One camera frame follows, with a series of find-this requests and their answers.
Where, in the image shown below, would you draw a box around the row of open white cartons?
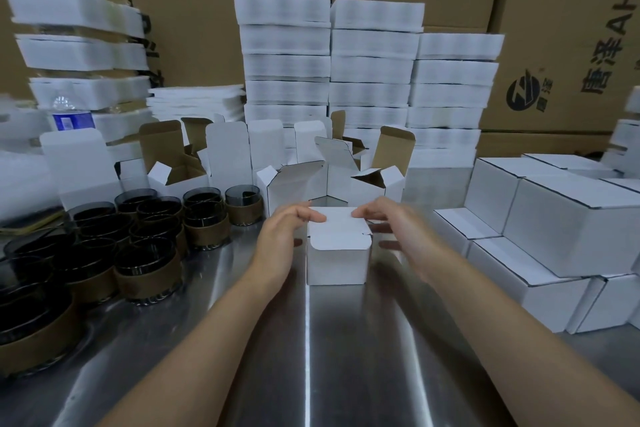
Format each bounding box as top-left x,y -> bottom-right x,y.
39,110 -> 417,213

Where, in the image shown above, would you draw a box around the small white carton box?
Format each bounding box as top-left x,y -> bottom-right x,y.
306,206 -> 374,287

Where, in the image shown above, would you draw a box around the person's right hand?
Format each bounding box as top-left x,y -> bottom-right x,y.
351,197 -> 451,287

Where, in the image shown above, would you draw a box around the pile of closed white boxes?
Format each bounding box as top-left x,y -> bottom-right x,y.
431,153 -> 640,335

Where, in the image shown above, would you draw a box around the stacks of flat white cartons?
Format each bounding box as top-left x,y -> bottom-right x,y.
599,85 -> 640,178
2,0 -> 157,144
233,0 -> 506,169
146,84 -> 247,123

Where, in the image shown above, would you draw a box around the group of dark glass cups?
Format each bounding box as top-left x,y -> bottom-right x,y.
0,185 -> 262,378

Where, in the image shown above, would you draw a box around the person's left hand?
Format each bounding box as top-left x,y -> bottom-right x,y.
248,201 -> 327,295

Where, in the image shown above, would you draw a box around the person's right forearm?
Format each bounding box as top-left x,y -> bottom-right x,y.
417,262 -> 640,427

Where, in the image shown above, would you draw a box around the clear bottle with blue label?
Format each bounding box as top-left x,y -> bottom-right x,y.
49,94 -> 97,133

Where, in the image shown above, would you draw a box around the person's left forearm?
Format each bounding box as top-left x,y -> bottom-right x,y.
97,274 -> 293,427

